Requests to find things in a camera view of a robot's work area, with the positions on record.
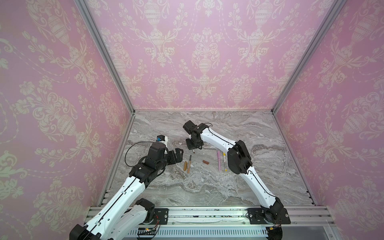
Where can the aluminium front rail frame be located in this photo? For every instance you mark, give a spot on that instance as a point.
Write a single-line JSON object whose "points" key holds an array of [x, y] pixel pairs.
{"points": [[231, 223]]}

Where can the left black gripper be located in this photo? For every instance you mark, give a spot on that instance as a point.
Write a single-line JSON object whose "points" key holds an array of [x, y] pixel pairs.
{"points": [[174, 160]]}

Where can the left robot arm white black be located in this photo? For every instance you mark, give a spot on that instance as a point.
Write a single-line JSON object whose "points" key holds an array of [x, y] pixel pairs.
{"points": [[124, 211]]}

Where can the corner aluminium post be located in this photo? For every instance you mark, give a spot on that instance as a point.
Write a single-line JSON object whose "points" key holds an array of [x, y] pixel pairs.
{"points": [[319, 35], [101, 46]]}

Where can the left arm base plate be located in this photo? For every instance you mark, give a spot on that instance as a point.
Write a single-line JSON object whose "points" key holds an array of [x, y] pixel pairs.
{"points": [[160, 216]]}

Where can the white pen yellow tip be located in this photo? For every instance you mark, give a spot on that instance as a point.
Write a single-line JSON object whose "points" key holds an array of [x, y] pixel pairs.
{"points": [[225, 161]]}

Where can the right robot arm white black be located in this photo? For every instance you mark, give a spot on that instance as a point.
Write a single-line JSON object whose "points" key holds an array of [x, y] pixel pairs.
{"points": [[240, 163]]}

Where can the right corner aluminium post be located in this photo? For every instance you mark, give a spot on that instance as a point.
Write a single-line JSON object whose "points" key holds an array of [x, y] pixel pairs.
{"points": [[319, 35]]}

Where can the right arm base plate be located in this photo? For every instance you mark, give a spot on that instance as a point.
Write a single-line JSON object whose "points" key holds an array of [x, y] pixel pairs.
{"points": [[259, 216]]}

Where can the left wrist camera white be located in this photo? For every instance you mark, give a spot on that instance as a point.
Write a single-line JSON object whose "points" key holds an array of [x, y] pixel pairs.
{"points": [[162, 139]]}

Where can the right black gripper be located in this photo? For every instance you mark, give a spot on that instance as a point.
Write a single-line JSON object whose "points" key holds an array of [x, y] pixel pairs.
{"points": [[194, 142]]}

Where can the left corner aluminium post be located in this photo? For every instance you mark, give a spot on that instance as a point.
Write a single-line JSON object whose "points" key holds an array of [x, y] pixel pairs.
{"points": [[101, 46]]}

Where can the pink fountain pen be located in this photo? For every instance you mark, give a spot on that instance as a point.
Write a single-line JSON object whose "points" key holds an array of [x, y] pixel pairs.
{"points": [[219, 164]]}

